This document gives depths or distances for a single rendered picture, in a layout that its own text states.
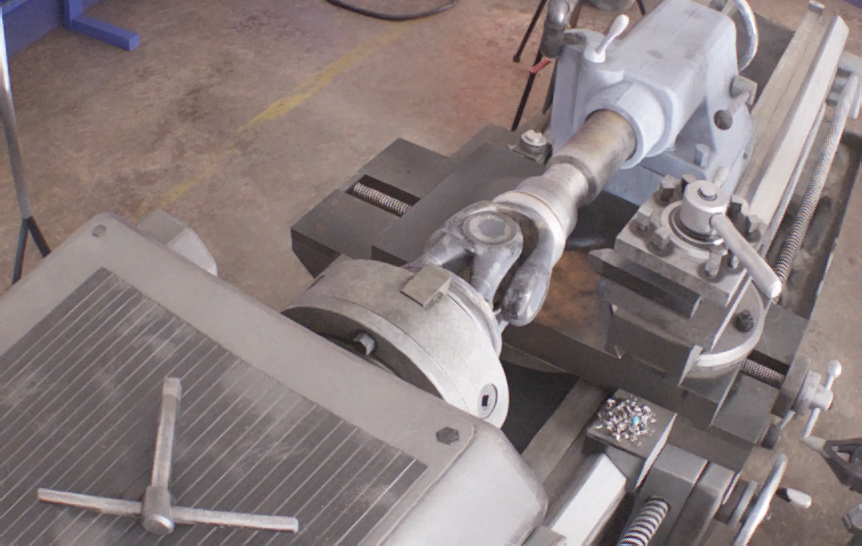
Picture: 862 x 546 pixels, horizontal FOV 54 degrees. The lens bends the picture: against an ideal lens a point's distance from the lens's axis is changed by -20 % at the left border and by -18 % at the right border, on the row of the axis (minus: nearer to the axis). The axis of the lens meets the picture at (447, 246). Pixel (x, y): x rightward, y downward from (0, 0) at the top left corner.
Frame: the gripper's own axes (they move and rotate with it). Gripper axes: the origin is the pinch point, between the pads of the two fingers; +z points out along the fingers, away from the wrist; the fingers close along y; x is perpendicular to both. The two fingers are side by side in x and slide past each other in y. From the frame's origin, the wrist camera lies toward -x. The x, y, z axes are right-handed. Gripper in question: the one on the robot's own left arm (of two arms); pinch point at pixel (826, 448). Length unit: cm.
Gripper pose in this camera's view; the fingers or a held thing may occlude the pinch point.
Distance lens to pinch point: 147.3
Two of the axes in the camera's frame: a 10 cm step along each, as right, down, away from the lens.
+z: -8.5, -3.9, 3.7
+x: 5.1, -7.9, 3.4
